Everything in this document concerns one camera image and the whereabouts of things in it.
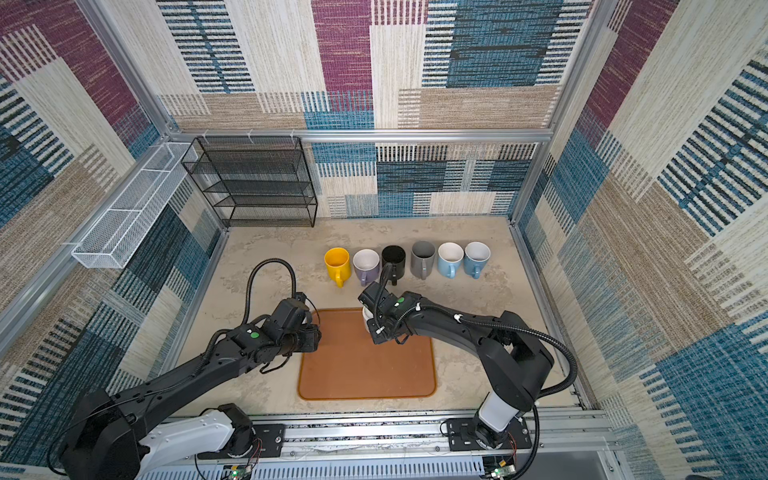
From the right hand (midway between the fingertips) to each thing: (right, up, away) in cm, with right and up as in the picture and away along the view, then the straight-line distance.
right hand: (385, 333), depth 85 cm
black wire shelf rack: (-47, +48, +24) cm, 71 cm away
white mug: (-5, +5, 0) cm, 7 cm away
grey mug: (+12, +21, +11) cm, 27 cm away
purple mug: (-7, +19, +18) cm, 27 cm away
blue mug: (+30, +21, +15) cm, 40 cm away
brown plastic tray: (-10, -9, 0) cm, 14 cm away
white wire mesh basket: (-63, +26, -15) cm, 70 cm away
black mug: (+4, +22, +14) cm, 26 cm away
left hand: (-19, +1, -2) cm, 19 cm away
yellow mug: (-15, +19, +12) cm, 27 cm away
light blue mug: (+20, +20, +11) cm, 31 cm away
